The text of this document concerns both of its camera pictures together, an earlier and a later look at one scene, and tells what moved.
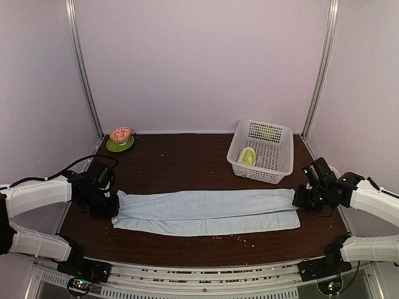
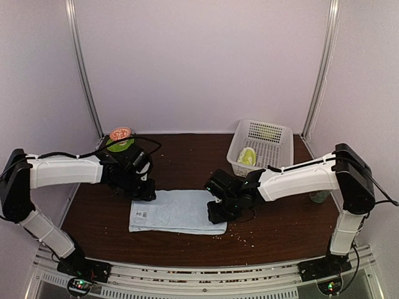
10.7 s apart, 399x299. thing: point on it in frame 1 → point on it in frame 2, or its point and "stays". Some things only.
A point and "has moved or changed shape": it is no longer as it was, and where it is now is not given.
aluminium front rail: x=273 y=281 stays
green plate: x=112 y=146 stays
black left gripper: x=112 y=210 → x=147 y=195
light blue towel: x=196 y=212 has moved or changed shape
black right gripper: x=298 y=200 → x=216 y=218
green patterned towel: x=247 y=156 stays
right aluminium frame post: x=323 y=70 stays
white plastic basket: x=262 y=152 stays
